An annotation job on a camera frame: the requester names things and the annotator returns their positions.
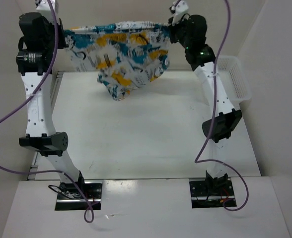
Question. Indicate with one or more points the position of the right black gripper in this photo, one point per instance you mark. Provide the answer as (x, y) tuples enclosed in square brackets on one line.
[(183, 21)]

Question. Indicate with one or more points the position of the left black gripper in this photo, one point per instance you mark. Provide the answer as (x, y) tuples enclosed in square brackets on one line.
[(62, 43)]

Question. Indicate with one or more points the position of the colourful printed shorts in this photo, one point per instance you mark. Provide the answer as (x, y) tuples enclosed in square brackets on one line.
[(127, 55)]

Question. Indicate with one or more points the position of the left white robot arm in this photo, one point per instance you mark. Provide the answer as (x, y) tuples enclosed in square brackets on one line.
[(36, 51)]

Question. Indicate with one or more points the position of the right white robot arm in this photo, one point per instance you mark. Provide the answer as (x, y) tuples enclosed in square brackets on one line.
[(224, 117)]

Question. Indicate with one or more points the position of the white plastic mesh basket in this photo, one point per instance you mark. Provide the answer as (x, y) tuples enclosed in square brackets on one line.
[(233, 79)]

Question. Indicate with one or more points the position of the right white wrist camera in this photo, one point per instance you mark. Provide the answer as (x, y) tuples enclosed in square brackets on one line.
[(178, 9)]

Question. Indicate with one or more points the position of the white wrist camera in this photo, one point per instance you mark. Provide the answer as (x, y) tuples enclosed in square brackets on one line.
[(178, 9), (43, 8)]

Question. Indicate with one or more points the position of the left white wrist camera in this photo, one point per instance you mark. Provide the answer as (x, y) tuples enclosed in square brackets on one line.
[(43, 8)]

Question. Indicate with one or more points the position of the aluminium table edge rail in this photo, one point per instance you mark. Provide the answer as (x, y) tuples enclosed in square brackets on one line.
[(40, 163)]

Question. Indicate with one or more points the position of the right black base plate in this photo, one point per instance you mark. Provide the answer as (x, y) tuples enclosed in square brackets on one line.
[(204, 197)]

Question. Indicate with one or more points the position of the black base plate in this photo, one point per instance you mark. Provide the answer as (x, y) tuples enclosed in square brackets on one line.
[(70, 199), (204, 197)]

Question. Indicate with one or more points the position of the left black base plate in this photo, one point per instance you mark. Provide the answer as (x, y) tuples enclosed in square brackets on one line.
[(70, 199)]

